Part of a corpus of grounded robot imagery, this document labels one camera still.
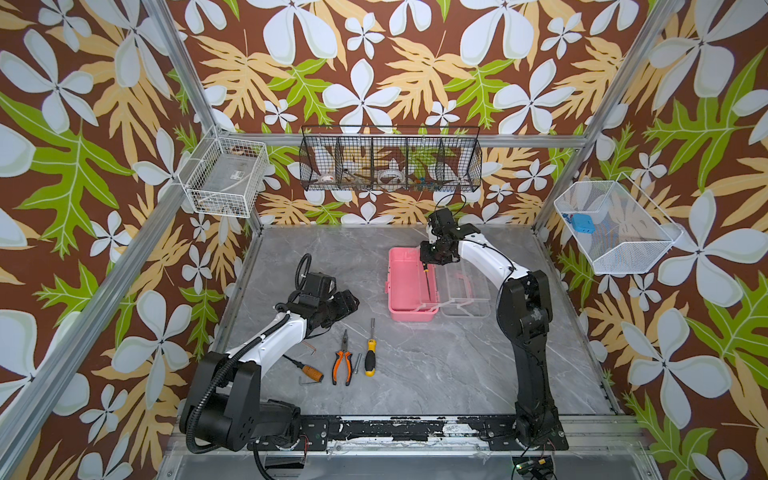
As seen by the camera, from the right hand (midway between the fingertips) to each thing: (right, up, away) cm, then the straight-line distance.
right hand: (421, 255), depth 99 cm
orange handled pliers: (-26, -30, -13) cm, 41 cm away
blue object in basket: (+46, +9, -13) cm, 49 cm away
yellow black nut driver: (-17, -31, -15) cm, 38 cm away
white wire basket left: (-60, +23, -14) cm, 65 cm away
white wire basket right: (+53, +6, -21) cm, 58 cm away
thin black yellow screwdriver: (+1, -5, -1) cm, 5 cm away
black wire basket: (-11, +32, -2) cm, 34 cm away
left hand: (-23, -14, -10) cm, 29 cm away
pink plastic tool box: (-2, -11, -7) cm, 13 cm away
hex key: (-35, -28, -10) cm, 46 cm away
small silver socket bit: (-20, -31, -13) cm, 39 cm away
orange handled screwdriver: (-34, -33, -16) cm, 50 cm away
